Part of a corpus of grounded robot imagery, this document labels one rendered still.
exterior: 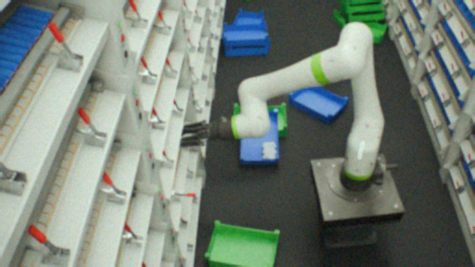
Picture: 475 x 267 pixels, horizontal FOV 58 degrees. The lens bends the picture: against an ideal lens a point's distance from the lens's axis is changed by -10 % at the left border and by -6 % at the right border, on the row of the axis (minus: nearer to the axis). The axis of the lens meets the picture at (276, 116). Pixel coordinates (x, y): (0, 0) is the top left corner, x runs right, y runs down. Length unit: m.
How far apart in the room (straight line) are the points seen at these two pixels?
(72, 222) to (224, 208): 1.54
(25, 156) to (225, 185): 1.79
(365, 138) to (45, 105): 1.31
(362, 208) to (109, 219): 1.13
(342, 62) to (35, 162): 1.13
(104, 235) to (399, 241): 1.56
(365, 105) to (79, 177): 1.27
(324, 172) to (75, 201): 1.34
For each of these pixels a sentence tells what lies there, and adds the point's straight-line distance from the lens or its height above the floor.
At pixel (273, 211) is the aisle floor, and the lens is 2.29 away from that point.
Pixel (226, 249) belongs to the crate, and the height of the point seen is 0.00.
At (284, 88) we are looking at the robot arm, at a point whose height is 0.78.
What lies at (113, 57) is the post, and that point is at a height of 1.31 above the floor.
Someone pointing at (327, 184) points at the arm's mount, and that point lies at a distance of 1.96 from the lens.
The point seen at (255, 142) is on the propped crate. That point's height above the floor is 0.04.
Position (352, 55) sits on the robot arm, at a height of 0.98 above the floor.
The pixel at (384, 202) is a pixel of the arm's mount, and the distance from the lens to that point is 1.93.
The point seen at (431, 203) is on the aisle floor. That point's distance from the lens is 2.46.
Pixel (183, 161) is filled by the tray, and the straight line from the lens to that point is 1.89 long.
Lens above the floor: 1.86
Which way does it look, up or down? 42 degrees down
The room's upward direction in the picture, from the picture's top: 1 degrees clockwise
